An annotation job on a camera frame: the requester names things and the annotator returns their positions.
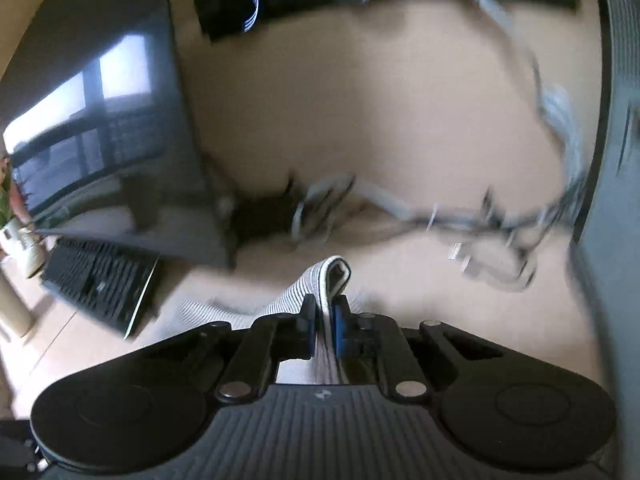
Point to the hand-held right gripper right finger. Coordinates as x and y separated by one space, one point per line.
336 330

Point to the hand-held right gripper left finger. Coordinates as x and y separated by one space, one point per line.
310 327

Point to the black computer monitor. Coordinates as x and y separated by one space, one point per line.
115 125

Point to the grey striped garment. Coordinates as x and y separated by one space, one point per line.
305 290

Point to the potted plant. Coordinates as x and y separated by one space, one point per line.
7 200

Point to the black keyboard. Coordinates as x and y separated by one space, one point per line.
97 280

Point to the dark grey monitor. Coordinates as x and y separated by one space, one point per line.
612 160

